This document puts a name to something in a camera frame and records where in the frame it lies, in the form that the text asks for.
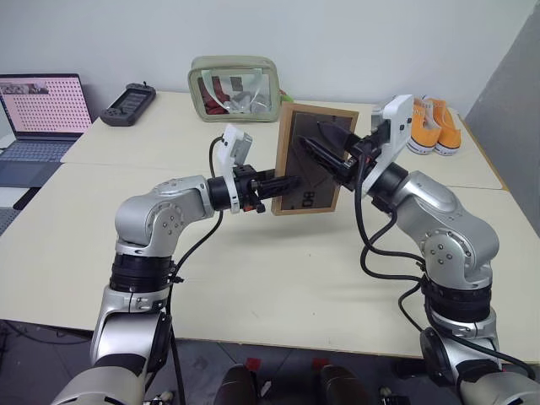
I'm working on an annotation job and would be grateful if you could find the dark rounded shape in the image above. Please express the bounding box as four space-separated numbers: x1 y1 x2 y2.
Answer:
316 364 365 405
214 363 261 405

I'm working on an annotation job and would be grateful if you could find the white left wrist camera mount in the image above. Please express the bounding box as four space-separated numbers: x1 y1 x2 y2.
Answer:
217 123 255 213

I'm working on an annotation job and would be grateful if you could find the grey partition panel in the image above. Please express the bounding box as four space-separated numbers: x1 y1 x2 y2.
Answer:
463 0 540 240

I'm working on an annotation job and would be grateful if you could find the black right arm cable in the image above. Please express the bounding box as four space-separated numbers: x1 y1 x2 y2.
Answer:
353 154 540 383

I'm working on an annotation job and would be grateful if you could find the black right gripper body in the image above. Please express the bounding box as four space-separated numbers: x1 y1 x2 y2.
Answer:
338 126 390 192

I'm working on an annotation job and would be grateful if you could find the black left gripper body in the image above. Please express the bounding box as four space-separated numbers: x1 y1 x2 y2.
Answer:
233 165 267 214

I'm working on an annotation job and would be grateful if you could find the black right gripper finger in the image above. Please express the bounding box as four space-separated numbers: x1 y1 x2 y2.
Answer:
296 135 352 185
316 121 360 158

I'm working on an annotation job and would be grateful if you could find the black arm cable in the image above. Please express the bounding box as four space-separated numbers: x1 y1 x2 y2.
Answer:
353 154 540 383
166 135 230 405

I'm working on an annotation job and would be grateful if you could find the red item inside pouch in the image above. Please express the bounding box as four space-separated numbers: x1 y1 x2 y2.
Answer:
205 75 230 116

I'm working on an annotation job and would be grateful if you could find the silver packet inside pouch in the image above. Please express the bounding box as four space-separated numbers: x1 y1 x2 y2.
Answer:
227 90 272 114

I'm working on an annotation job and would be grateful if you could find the black handheld controller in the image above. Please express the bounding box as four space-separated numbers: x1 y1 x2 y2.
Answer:
100 81 157 127

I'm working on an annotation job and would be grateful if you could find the white flat sheet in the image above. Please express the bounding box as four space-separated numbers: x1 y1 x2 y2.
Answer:
0 185 33 209

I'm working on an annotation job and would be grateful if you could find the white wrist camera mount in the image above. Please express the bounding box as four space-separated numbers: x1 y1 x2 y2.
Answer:
362 94 415 197
217 123 255 213

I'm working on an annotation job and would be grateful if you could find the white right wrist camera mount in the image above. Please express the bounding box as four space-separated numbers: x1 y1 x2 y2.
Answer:
362 94 415 197

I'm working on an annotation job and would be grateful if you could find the wooden picture frame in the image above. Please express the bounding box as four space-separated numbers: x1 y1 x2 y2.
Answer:
269 100 361 217

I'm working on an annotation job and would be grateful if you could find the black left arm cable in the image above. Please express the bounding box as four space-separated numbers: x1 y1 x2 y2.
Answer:
166 135 230 405

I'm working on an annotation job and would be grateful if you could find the grey open laptop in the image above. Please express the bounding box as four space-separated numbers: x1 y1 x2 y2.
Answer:
0 73 95 189

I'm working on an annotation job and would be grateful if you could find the orange canvas shoe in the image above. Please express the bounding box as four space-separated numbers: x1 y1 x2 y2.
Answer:
434 99 463 158
406 95 445 156

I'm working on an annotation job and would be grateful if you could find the green transparent zip pouch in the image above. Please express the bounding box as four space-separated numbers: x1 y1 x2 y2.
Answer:
186 55 284 124

